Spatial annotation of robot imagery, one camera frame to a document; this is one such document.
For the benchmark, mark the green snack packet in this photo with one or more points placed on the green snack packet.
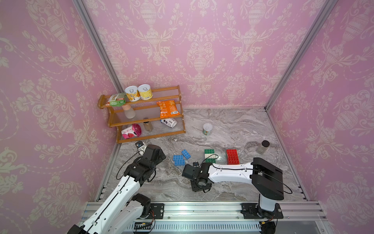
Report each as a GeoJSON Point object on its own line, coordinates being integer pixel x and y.
{"type": "Point", "coordinates": [116, 100]}

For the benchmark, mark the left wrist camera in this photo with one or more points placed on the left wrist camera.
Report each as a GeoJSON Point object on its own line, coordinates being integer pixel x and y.
{"type": "Point", "coordinates": [141, 147]}

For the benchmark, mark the light blue small lego brick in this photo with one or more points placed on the light blue small lego brick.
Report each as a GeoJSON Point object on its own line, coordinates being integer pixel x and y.
{"type": "Point", "coordinates": [186, 154]}

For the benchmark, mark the wooden three-tier shelf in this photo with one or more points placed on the wooden three-tier shelf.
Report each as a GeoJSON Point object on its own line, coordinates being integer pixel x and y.
{"type": "Point", "coordinates": [146, 110]}

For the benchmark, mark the small green white-lid cup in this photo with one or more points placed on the small green white-lid cup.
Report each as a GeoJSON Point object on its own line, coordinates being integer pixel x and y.
{"type": "Point", "coordinates": [207, 128]}

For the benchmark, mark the light blue large lego brick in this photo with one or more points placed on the light blue large lego brick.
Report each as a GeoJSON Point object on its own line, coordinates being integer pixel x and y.
{"type": "Point", "coordinates": [179, 160]}

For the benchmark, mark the green lego brick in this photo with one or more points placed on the green lego brick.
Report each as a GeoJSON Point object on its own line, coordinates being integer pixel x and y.
{"type": "Point", "coordinates": [209, 151]}
{"type": "Point", "coordinates": [210, 160]}

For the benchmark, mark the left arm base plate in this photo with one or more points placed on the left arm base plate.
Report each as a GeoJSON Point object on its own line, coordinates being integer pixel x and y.
{"type": "Point", "coordinates": [156, 211]}

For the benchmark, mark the white blueberry yogurt bottle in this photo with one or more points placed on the white blueberry yogurt bottle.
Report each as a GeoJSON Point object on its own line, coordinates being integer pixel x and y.
{"type": "Point", "coordinates": [170, 122]}

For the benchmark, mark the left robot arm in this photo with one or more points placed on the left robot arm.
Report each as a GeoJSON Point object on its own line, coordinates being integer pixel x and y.
{"type": "Point", "coordinates": [125, 204]}

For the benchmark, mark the red lego brick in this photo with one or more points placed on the red lego brick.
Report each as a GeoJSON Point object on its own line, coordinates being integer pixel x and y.
{"type": "Point", "coordinates": [232, 158]}
{"type": "Point", "coordinates": [233, 162]}
{"type": "Point", "coordinates": [232, 153]}

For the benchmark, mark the red lego brick front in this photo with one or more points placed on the red lego brick front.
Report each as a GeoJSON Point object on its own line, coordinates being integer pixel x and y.
{"type": "Point", "coordinates": [233, 162]}

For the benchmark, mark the aluminium mounting rail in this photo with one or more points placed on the aluminium mounting rail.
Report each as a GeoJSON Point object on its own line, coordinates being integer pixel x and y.
{"type": "Point", "coordinates": [225, 216]}

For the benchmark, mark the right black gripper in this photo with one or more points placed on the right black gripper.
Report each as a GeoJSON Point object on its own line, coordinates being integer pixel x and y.
{"type": "Point", "coordinates": [195, 189]}

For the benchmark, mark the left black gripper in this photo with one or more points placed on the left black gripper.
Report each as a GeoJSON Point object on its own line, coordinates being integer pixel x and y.
{"type": "Point", "coordinates": [161, 158]}

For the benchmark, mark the orange chips bag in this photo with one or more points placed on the orange chips bag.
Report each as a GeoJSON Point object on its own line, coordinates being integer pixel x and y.
{"type": "Point", "coordinates": [168, 109]}

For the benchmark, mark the brown spice jar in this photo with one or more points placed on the brown spice jar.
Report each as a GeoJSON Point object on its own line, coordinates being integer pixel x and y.
{"type": "Point", "coordinates": [148, 126]}

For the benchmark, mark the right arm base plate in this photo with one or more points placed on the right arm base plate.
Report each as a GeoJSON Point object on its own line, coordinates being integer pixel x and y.
{"type": "Point", "coordinates": [253, 211]}

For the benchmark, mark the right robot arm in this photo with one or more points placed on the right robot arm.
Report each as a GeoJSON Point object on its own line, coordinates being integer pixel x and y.
{"type": "Point", "coordinates": [265, 177]}

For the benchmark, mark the yellow-label white can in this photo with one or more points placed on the yellow-label white can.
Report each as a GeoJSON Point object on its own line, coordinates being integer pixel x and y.
{"type": "Point", "coordinates": [145, 91]}

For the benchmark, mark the white lego brick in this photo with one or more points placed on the white lego brick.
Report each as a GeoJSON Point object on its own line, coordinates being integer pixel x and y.
{"type": "Point", "coordinates": [210, 156]}

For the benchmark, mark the black-lid grey jar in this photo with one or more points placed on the black-lid grey jar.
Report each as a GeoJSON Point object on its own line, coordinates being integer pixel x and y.
{"type": "Point", "coordinates": [263, 146]}

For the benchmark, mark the pink strawberry drink cup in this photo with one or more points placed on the pink strawberry drink cup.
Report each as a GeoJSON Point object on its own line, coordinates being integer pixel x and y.
{"type": "Point", "coordinates": [133, 131]}

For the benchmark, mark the orange-label white can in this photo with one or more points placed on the orange-label white can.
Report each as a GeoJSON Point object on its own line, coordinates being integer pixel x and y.
{"type": "Point", "coordinates": [132, 93]}

